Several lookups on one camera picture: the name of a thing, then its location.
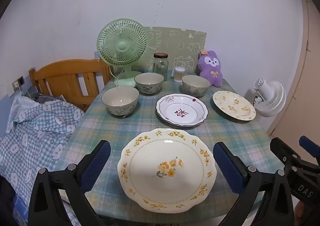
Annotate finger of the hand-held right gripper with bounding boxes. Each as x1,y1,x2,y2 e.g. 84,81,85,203
270,137,303,167
299,135,320,164

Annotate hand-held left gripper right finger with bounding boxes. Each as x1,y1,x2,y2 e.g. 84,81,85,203
212,142,294,226

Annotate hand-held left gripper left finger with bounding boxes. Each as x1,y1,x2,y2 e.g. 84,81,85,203
27,140,112,226

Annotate large yellow flower plate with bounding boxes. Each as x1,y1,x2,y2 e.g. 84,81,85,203
117,128,217,214

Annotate small yellow flower plate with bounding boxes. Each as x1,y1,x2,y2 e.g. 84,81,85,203
212,90,256,121

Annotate green floral ceramic bowl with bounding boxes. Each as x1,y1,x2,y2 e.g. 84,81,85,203
101,86,140,116
134,73,164,95
182,75,211,97

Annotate plaid tablecloth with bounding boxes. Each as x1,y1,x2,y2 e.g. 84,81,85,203
57,70,288,224

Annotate white clip fan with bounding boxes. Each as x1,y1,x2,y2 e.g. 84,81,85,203
251,78,287,118

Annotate blue checked printed blanket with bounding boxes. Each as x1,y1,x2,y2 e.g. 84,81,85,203
0,92,85,226

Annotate beige door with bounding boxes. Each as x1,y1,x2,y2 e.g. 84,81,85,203
266,0,320,141

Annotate grey cloth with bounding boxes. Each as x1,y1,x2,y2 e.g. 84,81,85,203
21,86,65,103

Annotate purple plush rabbit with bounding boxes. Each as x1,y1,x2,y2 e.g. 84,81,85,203
197,50,224,88

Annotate wooden bed headboard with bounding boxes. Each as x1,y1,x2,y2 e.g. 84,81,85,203
29,59,113,113

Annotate cotton swab container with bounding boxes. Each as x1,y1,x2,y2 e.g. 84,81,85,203
174,67,185,83

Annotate glass jar with dark lid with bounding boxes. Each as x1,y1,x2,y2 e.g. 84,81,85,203
153,52,169,81

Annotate green desk fan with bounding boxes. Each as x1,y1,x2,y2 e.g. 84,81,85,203
97,18,148,88

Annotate white fan cable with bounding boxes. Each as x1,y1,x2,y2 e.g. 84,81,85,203
108,65,118,82

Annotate wall socket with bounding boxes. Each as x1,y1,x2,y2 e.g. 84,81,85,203
12,76,25,91

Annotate green patterned wall sheet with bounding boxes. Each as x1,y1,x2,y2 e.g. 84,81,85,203
142,26,207,76

